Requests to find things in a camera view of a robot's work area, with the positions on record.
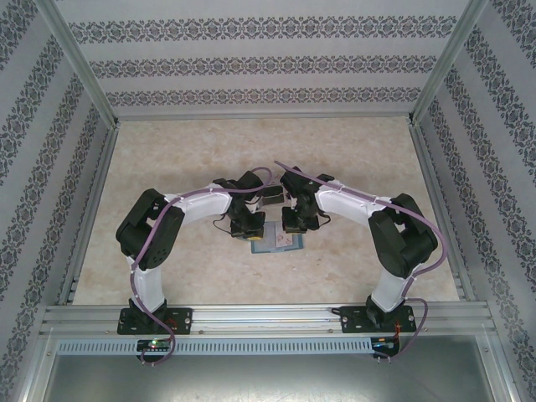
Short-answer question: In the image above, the white VIP card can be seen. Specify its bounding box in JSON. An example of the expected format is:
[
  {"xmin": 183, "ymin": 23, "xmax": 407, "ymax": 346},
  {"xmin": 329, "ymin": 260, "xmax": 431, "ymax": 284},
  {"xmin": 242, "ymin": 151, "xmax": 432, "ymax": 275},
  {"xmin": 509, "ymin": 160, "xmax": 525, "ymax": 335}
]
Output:
[{"xmin": 271, "ymin": 228, "xmax": 295, "ymax": 250}]

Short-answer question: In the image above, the teal leather card holder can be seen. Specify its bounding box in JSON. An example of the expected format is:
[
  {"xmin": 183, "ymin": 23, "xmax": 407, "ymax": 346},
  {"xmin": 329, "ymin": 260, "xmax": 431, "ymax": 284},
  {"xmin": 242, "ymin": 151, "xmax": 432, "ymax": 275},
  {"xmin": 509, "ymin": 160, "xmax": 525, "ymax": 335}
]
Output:
[{"xmin": 250, "ymin": 221, "xmax": 305, "ymax": 255}]

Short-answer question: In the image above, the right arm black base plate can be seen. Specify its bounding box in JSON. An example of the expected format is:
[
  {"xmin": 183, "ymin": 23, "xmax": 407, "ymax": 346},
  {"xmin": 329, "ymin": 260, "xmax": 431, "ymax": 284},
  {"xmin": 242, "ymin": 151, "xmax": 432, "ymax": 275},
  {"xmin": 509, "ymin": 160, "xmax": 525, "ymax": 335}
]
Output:
[{"xmin": 339, "ymin": 305, "xmax": 418, "ymax": 335}]

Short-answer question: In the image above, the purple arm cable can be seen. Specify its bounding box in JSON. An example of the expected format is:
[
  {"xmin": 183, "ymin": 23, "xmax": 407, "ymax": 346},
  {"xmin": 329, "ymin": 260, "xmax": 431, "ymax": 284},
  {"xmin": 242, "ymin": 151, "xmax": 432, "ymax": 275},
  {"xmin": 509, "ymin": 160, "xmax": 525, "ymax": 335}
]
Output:
[
  {"xmin": 127, "ymin": 166, "xmax": 273, "ymax": 364},
  {"xmin": 274, "ymin": 158, "xmax": 446, "ymax": 364}
]

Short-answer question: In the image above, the slotted grey cable duct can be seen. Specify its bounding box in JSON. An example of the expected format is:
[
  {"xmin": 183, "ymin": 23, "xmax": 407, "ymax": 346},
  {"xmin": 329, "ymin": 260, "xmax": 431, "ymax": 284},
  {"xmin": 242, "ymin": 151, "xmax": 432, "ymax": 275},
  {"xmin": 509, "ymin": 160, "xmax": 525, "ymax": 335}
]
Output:
[{"xmin": 56, "ymin": 337, "xmax": 374, "ymax": 356}]

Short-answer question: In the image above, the grey metal sheet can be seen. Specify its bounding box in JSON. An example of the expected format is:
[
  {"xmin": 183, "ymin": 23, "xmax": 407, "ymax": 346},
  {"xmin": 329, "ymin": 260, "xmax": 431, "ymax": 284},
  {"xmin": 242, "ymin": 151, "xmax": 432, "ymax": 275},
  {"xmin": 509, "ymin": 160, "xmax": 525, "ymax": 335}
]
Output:
[{"xmin": 39, "ymin": 353, "xmax": 514, "ymax": 402}]

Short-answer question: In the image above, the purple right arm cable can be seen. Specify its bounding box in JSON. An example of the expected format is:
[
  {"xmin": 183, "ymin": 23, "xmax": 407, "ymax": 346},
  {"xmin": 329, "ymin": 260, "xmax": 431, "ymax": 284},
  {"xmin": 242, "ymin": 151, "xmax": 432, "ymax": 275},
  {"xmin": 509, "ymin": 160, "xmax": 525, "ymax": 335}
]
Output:
[{"xmin": 274, "ymin": 158, "xmax": 446, "ymax": 364}]

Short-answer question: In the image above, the aluminium table side rail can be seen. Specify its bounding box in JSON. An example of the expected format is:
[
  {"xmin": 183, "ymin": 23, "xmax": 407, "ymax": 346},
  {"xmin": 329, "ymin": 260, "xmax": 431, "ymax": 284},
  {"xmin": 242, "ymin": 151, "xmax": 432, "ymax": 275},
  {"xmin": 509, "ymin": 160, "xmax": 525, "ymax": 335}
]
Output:
[
  {"xmin": 409, "ymin": 121, "xmax": 477, "ymax": 302},
  {"xmin": 58, "ymin": 123, "xmax": 121, "ymax": 306}
]

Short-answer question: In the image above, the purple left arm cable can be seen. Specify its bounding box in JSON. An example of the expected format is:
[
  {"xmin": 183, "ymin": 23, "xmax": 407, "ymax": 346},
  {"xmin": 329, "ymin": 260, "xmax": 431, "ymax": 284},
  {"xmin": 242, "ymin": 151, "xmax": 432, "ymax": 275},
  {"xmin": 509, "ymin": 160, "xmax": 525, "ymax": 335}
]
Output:
[{"xmin": 127, "ymin": 166, "xmax": 273, "ymax": 364}]

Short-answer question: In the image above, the aluminium frame post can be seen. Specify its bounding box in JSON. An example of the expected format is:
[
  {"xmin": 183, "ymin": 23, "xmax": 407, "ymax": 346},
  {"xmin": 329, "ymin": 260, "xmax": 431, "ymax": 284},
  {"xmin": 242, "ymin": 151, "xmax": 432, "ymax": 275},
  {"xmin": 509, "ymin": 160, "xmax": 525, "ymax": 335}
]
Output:
[
  {"xmin": 406, "ymin": 0, "xmax": 490, "ymax": 126},
  {"xmin": 32, "ymin": 0, "xmax": 122, "ymax": 129}
]

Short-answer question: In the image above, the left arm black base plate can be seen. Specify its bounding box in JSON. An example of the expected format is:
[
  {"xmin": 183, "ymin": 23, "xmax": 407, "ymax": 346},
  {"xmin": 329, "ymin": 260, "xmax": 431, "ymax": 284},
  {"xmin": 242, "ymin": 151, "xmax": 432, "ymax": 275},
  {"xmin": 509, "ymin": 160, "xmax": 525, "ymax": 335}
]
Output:
[{"xmin": 116, "ymin": 307, "xmax": 194, "ymax": 336}]

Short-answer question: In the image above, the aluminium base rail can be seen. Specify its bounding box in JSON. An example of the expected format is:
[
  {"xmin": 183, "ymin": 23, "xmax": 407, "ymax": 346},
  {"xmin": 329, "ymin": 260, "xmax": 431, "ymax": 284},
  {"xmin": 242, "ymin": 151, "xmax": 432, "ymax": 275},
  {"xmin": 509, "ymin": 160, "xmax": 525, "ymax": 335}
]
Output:
[{"xmin": 39, "ymin": 304, "xmax": 497, "ymax": 336}]

